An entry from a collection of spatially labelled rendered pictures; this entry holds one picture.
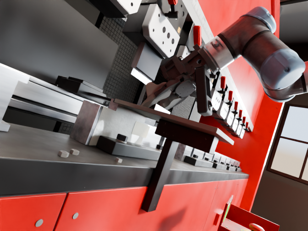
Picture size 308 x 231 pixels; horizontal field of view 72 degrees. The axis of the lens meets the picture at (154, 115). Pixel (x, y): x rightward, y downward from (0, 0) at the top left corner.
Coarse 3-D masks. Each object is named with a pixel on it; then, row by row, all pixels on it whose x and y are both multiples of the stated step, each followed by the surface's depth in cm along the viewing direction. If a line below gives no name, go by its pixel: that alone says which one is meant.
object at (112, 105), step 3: (111, 99) 56; (114, 99) 56; (111, 102) 56; (114, 102) 56; (111, 105) 56; (114, 105) 55; (117, 105) 55; (111, 108) 55; (114, 108) 55; (147, 117) 67; (147, 120) 67; (150, 120) 69; (153, 120) 70; (147, 123) 68; (150, 123) 69; (153, 123) 70
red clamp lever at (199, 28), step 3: (195, 27) 67; (198, 27) 66; (195, 30) 67; (198, 30) 66; (195, 33) 67; (198, 33) 67; (195, 36) 68; (198, 36) 68; (195, 39) 69; (198, 39) 68; (201, 39) 69; (195, 42) 69; (198, 42) 69; (201, 42) 70; (198, 45) 69; (192, 51) 72
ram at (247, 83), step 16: (208, 0) 75; (224, 0) 86; (240, 0) 102; (256, 0) 124; (192, 16) 69; (208, 16) 78; (224, 16) 91; (240, 64) 130; (240, 80) 140; (256, 80) 186; (240, 96) 152; (256, 96) 207; (256, 112) 233
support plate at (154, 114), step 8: (120, 104) 54; (128, 104) 50; (136, 104) 49; (144, 112) 51; (152, 112) 46; (160, 112) 45; (168, 120) 49; (176, 120) 43; (184, 120) 42; (192, 128) 47; (200, 128) 41; (208, 128) 39; (216, 128) 39; (216, 136) 45; (224, 136) 44; (232, 144) 53
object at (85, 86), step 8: (64, 80) 71; (72, 80) 69; (80, 80) 69; (64, 88) 70; (72, 88) 68; (80, 88) 67; (88, 88) 69; (96, 88) 73; (88, 96) 70; (96, 96) 68; (104, 96) 76
